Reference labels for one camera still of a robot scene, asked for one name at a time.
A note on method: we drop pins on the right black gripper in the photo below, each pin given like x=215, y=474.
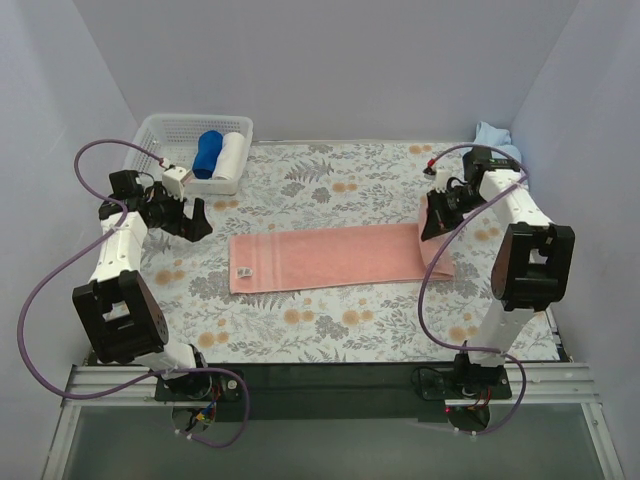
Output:
x=437, y=213

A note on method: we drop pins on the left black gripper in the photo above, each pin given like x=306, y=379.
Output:
x=185, y=221

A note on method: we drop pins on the pink towel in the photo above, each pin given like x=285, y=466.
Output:
x=323, y=258

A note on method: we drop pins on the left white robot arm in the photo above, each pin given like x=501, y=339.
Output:
x=122, y=319

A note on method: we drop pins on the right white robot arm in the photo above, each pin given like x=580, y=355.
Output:
x=532, y=266

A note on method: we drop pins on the white rolled towel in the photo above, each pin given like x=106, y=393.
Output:
x=229, y=159

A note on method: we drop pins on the blue rolled towel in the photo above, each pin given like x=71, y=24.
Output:
x=209, y=146

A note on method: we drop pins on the white plastic basket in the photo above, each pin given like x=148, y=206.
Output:
x=175, y=136

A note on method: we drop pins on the light blue crumpled towel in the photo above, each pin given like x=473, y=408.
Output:
x=490, y=136

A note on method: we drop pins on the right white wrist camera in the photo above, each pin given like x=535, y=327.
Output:
x=439, y=175

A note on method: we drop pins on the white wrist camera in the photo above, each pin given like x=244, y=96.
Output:
x=439, y=175
x=174, y=179

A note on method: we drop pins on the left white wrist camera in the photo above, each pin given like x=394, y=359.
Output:
x=174, y=179

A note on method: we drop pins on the aluminium rail frame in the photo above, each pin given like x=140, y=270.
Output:
x=122, y=423

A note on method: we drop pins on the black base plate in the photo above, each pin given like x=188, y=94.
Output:
x=320, y=391

